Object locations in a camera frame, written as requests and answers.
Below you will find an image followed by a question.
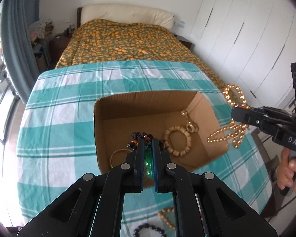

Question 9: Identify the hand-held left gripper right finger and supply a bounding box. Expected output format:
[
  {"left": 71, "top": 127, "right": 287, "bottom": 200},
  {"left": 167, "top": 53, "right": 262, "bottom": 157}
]
[{"left": 152, "top": 139, "right": 278, "bottom": 237}]

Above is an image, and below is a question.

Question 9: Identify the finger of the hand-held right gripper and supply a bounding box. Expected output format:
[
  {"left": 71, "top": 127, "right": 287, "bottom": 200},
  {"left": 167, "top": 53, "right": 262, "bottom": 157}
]
[
  {"left": 255, "top": 106, "right": 296, "bottom": 122},
  {"left": 231, "top": 107, "right": 280, "bottom": 135}
]

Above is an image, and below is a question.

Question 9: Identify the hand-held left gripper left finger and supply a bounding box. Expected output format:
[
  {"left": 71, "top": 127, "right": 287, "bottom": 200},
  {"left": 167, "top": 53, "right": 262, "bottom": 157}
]
[{"left": 17, "top": 139, "right": 145, "bottom": 237}]

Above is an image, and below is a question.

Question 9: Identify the black bracelet with green pendant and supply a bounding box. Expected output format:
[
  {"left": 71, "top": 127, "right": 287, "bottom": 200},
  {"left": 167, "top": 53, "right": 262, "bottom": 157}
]
[{"left": 127, "top": 131, "right": 166, "bottom": 178}]

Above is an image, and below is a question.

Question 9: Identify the thick wooden bead bracelet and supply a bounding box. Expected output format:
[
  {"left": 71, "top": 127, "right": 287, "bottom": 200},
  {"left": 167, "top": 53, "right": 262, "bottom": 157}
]
[{"left": 163, "top": 126, "right": 191, "bottom": 158}]

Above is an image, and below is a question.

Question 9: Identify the thin gold bangle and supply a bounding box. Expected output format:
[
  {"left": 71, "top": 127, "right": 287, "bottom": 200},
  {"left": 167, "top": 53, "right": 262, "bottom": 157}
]
[{"left": 110, "top": 149, "right": 134, "bottom": 169}]

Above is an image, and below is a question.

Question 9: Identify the gold bead necklace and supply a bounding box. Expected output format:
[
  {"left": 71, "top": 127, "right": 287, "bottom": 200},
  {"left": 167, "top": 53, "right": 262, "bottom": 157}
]
[{"left": 207, "top": 84, "right": 249, "bottom": 149}]

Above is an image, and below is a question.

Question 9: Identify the cardboard box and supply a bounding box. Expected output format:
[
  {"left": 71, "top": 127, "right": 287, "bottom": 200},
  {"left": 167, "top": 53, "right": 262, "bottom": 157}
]
[{"left": 93, "top": 91, "right": 229, "bottom": 176}]

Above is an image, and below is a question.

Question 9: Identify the gold clasp keychain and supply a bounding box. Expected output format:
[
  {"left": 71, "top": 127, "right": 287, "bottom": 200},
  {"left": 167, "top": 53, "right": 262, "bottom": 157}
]
[{"left": 181, "top": 110, "right": 199, "bottom": 132}]

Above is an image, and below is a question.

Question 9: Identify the person's right hand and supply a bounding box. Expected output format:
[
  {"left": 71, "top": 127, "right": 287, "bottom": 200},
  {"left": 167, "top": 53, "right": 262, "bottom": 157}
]
[{"left": 277, "top": 149, "right": 296, "bottom": 193}]

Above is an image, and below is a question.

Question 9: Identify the teal checked tablecloth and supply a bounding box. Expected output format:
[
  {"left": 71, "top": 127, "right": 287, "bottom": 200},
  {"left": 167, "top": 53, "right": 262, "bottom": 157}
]
[{"left": 16, "top": 60, "right": 273, "bottom": 237}]

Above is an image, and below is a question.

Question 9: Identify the white built-in wardrobe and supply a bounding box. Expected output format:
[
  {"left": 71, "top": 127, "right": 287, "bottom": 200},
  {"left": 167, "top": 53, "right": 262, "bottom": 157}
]
[{"left": 190, "top": 0, "right": 296, "bottom": 109}]

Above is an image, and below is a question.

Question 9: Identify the dark wooden nightstand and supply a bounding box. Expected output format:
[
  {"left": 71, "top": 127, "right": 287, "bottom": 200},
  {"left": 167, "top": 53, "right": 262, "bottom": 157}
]
[
  {"left": 174, "top": 35, "right": 193, "bottom": 51},
  {"left": 49, "top": 35, "right": 72, "bottom": 62}
]

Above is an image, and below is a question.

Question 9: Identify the bed with orange floral bedspread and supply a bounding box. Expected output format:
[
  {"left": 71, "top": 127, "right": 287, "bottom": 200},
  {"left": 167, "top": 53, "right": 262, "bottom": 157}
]
[{"left": 55, "top": 19, "right": 227, "bottom": 94}]

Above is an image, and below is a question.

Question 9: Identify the cream padded headboard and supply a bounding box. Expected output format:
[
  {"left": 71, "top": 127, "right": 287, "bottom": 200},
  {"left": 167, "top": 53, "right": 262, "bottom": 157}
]
[{"left": 77, "top": 4, "right": 175, "bottom": 29}]

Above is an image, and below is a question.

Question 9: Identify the pile of household clutter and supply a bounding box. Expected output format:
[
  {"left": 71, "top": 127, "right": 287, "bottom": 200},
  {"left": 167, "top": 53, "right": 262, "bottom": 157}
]
[{"left": 28, "top": 20, "right": 53, "bottom": 48}]

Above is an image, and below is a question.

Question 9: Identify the blue curtain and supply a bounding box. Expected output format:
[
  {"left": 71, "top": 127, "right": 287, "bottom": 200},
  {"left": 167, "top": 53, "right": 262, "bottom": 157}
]
[{"left": 0, "top": 0, "right": 40, "bottom": 104}]

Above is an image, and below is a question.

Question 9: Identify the thin wooden bead bracelet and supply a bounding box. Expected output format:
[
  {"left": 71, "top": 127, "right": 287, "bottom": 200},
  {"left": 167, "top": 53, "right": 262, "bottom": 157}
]
[{"left": 158, "top": 208, "right": 176, "bottom": 230}]

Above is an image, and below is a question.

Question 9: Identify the plain black bead bracelet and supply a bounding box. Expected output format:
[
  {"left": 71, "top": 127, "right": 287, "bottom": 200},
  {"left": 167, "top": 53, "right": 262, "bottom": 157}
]
[{"left": 134, "top": 223, "right": 167, "bottom": 237}]

